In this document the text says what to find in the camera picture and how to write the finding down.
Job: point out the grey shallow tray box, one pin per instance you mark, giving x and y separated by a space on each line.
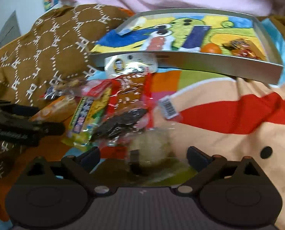
204 64

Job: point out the red spicy strip packet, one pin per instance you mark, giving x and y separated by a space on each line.
128 93

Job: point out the dark dried snack clear packet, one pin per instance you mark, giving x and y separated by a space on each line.
123 122

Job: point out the round pastry clear packet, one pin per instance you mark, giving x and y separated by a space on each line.
149 146

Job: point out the orange cake packet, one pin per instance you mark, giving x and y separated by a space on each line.
56 110

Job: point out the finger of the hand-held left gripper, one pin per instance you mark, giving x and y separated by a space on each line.
51 129

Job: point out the brown nut snack packet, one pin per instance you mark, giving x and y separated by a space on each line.
66 86

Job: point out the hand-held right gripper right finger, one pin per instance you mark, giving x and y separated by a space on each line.
197 155

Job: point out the orange brown snack packet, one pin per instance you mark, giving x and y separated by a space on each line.
243 48

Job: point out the red sausage clear packet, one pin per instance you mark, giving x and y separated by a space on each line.
158 43

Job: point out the dark blue snack packet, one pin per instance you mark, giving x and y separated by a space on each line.
195 37

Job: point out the cartoon printed blanket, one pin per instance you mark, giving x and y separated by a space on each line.
228 115

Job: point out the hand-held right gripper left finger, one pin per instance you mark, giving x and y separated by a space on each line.
91 157

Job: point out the small white yellow packet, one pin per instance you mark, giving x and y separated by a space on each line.
137 24

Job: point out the brown patterned pillow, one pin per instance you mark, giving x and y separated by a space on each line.
37 52

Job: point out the yellow seaweed cracker packet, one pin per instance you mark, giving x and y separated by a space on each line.
85 119

